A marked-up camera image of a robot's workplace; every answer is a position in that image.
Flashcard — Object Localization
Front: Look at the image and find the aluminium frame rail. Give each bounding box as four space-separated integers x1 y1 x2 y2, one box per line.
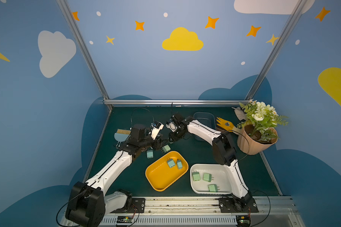
103 99 249 105

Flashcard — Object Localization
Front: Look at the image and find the yellow work glove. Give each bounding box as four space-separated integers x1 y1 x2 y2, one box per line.
216 117 235 131

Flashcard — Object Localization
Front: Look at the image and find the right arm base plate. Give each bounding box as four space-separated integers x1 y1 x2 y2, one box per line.
218 197 259 213

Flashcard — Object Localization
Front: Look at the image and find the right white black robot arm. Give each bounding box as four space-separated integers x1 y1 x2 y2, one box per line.
166 113 252 203

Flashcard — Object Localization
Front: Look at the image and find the white plastic tray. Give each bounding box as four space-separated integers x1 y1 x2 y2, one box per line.
190 164 232 195

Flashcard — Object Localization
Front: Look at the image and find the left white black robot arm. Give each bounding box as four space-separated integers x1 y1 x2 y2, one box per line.
65 121 164 227

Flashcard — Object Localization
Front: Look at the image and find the dark blue plastic bin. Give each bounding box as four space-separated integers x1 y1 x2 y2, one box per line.
193 112 216 130

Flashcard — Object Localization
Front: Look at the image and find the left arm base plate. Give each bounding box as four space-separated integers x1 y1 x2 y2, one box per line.
111 198 145 213

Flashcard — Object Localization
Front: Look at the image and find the potted white flower plant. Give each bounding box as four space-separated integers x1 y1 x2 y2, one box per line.
237 100 288 155

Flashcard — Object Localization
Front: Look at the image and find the yellow plastic tray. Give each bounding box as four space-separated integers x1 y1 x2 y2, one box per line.
145 151 189 192

